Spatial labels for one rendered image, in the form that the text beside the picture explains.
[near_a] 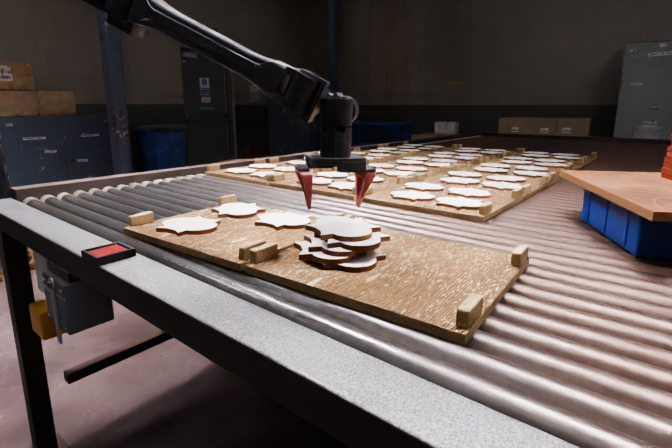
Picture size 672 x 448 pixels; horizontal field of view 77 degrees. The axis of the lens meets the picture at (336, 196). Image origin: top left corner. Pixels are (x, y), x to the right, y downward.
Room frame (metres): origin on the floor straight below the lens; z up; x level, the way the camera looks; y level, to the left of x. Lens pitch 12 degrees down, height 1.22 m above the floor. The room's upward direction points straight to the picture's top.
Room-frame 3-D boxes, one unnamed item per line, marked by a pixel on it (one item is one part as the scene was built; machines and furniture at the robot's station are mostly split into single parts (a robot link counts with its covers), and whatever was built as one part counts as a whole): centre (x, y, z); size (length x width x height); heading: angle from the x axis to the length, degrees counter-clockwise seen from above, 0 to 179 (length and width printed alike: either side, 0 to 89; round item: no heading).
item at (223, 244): (1.00, 0.24, 0.93); 0.41 x 0.35 x 0.02; 54
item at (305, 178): (0.78, 0.04, 1.08); 0.07 x 0.07 x 0.09; 17
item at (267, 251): (0.76, 0.13, 0.95); 0.06 x 0.02 x 0.03; 144
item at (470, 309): (0.53, -0.18, 0.95); 0.06 x 0.02 x 0.03; 144
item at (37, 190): (2.96, -0.19, 0.90); 4.04 x 0.06 x 0.10; 141
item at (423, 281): (0.75, -0.10, 0.93); 0.41 x 0.35 x 0.02; 54
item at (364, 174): (0.80, -0.03, 1.07); 0.07 x 0.07 x 0.09; 17
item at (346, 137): (0.78, 0.00, 1.15); 0.10 x 0.07 x 0.07; 107
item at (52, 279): (0.95, 0.63, 0.77); 0.14 x 0.11 x 0.18; 51
